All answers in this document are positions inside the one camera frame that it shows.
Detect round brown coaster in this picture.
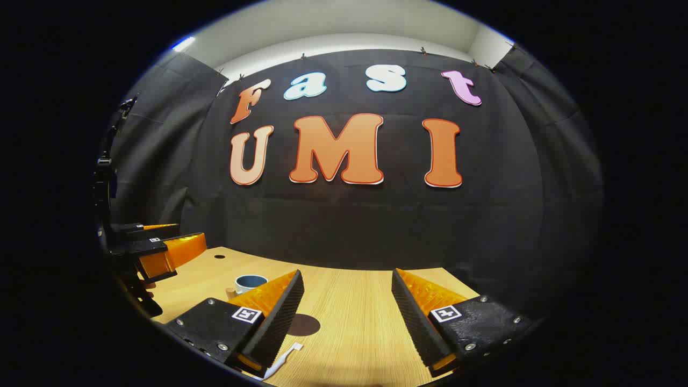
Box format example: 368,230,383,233
286,314,321,337

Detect wooden desktop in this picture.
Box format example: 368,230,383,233
137,246,482,387

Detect blue cup with wooden handle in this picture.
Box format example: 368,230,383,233
225,274,269,300

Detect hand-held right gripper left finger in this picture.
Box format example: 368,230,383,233
166,270,305,379

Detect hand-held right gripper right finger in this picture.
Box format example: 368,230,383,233
391,268,533,378

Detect white toothbrush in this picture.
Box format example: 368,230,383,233
257,342,304,382

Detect black backdrop cloth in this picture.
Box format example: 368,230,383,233
101,48,605,319

